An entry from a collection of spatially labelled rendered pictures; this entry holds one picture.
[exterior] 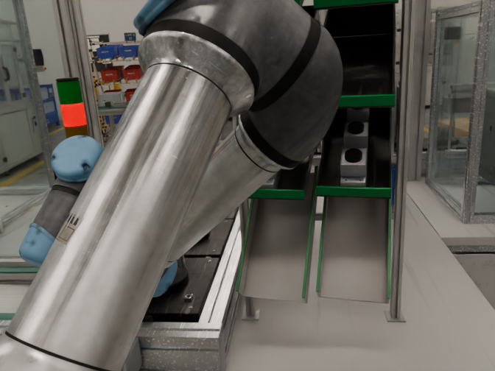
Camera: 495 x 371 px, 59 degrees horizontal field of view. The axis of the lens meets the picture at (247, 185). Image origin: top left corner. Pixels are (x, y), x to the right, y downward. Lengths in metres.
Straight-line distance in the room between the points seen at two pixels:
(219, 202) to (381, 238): 0.44
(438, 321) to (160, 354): 0.60
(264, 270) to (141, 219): 0.59
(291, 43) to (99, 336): 0.30
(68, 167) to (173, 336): 0.37
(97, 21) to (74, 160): 11.25
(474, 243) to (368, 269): 0.69
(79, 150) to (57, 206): 0.08
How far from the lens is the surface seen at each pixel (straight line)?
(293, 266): 0.88
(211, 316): 0.91
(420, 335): 1.04
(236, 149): 0.52
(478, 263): 1.58
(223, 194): 0.55
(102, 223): 0.33
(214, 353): 0.86
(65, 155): 0.68
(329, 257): 0.90
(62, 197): 0.67
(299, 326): 1.03
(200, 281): 1.00
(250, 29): 0.41
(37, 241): 0.66
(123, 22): 11.73
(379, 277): 0.89
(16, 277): 1.29
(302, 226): 0.91
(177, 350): 0.87
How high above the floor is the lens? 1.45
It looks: 17 degrees down
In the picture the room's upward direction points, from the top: 4 degrees counter-clockwise
